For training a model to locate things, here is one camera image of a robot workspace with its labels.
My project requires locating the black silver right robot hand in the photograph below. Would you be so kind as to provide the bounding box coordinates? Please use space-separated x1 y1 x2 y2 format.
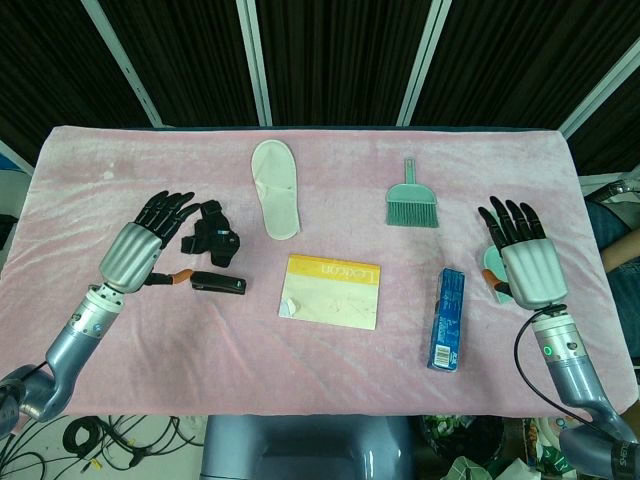
477 196 570 310

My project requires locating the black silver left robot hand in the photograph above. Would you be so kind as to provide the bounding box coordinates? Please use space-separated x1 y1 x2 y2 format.
98 189 201 294

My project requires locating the black stapler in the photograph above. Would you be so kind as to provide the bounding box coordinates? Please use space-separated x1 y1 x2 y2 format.
189 271 248 297

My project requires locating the person forearm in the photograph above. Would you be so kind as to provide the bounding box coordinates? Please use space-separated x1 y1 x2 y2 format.
599 234 640 275

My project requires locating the green hand brush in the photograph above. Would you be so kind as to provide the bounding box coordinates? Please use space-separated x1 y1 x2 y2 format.
384 157 442 230

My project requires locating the yellow cream Lexicon book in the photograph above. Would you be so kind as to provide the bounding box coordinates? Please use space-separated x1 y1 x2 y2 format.
278 254 384 332

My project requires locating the green dustpan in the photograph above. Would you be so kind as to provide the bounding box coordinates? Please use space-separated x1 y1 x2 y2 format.
482 243 516 306

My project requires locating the blue Oreo cookie box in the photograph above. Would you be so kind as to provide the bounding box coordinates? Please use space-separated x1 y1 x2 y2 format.
426 267 468 374

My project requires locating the white disposable slipper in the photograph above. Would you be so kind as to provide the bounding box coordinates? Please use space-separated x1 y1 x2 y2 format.
250 140 303 240

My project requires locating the green patterned plastic bag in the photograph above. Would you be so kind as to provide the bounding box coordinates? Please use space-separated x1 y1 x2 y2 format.
418 414 506 480

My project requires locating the black curtain panel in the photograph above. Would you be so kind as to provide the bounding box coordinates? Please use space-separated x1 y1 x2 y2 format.
257 0 434 127
412 0 640 129
0 0 154 169
97 0 261 127

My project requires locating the pink fleece table cloth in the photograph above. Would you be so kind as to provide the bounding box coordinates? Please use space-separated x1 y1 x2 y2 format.
0 124 640 419

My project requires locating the blue-grey robot torso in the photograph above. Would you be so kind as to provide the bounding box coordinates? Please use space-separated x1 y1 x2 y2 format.
199 414 417 480

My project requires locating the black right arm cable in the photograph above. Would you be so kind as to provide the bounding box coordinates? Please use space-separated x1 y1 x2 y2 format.
513 305 604 429

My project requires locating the black strap brace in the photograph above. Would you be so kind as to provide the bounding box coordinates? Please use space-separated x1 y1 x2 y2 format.
180 199 242 272

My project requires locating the white partition post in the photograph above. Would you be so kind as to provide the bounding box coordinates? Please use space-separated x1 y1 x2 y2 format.
88 0 165 127
237 0 275 127
560 48 640 139
398 0 453 128

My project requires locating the black coiled floor cable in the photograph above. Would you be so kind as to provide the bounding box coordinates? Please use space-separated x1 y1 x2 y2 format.
62 417 109 454

